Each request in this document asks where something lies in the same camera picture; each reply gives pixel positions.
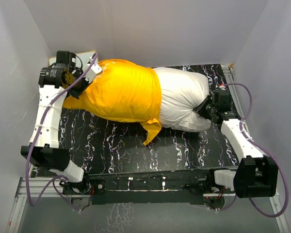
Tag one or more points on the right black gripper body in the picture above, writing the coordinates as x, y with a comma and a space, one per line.
207, 108

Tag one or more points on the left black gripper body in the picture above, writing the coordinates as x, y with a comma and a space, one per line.
78, 89

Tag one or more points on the white pillow insert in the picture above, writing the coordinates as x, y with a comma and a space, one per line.
182, 91

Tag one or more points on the yellow Pikachu pillowcase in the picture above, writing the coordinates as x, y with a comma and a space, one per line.
123, 92

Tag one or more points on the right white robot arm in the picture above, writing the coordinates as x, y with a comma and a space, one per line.
256, 175

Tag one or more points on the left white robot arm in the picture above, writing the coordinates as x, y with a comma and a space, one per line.
68, 76

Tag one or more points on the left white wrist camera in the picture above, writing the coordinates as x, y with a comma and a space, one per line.
93, 69

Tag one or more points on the small whiteboard wooden frame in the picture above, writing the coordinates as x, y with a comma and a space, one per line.
84, 56

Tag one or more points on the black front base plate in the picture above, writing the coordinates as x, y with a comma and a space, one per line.
174, 186

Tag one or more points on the aluminium frame rail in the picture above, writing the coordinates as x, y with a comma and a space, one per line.
37, 188

